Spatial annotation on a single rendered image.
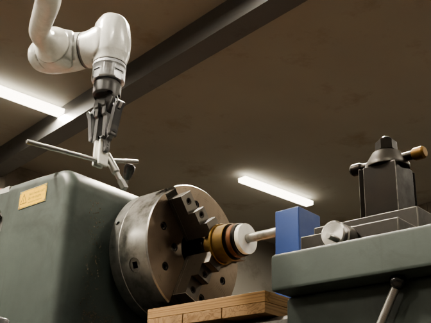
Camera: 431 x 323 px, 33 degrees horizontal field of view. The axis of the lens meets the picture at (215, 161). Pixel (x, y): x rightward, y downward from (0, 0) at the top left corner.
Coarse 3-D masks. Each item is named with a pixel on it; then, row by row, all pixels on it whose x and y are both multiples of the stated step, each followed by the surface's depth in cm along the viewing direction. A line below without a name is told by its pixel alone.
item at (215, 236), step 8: (216, 224) 164; (224, 224) 163; (232, 224) 161; (216, 232) 161; (224, 232) 161; (232, 232) 158; (208, 240) 161; (216, 240) 160; (224, 240) 159; (232, 240) 158; (208, 248) 163; (216, 248) 160; (224, 248) 159; (232, 248) 158; (216, 256) 161; (224, 256) 160; (232, 256) 161; (240, 256) 160; (224, 264) 163
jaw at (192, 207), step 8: (168, 192) 167; (184, 192) 167; (168, 200) 167; (176, 200) 165; (184, 200) 165; (192, 200) 167; (176, 208) 166; (184, 208) 165; (192, 208) 166; (200, 208) 165; (176, 216) 167; (184, 216) 165; (192, 216) 164; (200, 216) 165; (184, 224) 166; (192, 224) 165; (200, 224) 164; (208, 224) 163; (184, 232) 167; (192, 232) 166; (200, 232) 164; (208, 232) 163
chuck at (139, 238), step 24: (192, 192) 174; (144, 216) 162; (168, 216) 165; (216, 216) 178; (120, 240) 164; (144, 240) 158; (168, 240) 163; (192, 240) 175; (144, 264) 158; (168, 264) 162; (144, 288) 160; (168, 288) 160; (216, 288) 172
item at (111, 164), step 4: (108, 156) 187; (108, 160) 187; (112, 160) 187; (108, 164) 186; (112, 164) 186; (116, 164) 187; (112, 168) 186; (116, 168) 186; (112, 172) 186; (116, 172) 185; (116, 176) 185; (120, 176) 185; (120, 180) 184; (124, 180) 185; (120, 184) 184; (124, 184) 184; (124, 188) 184
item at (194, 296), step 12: (192, 264) 163; (204, 264) 161; (216, 264) 162; (180, 276) 163; (192, 276) 161; (204, 276) 161; (180, 288) 160; (192, 288) 160; (180, 300) 161; (192, 300) 159
